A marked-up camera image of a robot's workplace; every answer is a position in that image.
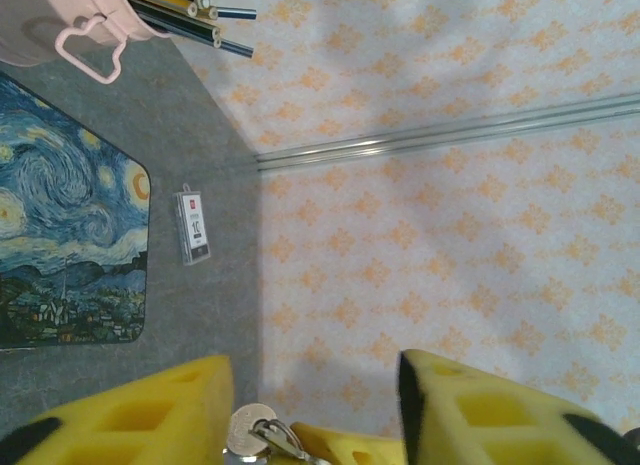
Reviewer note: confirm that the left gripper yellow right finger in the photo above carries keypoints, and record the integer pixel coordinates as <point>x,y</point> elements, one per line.
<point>500,435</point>

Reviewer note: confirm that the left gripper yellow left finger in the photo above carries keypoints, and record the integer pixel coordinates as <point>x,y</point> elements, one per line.
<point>150,415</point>

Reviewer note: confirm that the silver key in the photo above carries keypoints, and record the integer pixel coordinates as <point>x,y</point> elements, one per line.
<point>245,427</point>

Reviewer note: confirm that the starry night tin box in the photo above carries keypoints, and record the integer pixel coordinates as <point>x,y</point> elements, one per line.
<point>65,225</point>

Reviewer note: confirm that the dark blue pencil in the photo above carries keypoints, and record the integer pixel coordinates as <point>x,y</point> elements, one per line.
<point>237,47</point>

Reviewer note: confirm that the pink metal pencil cup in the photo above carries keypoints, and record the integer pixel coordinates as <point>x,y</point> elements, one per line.
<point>60,10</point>

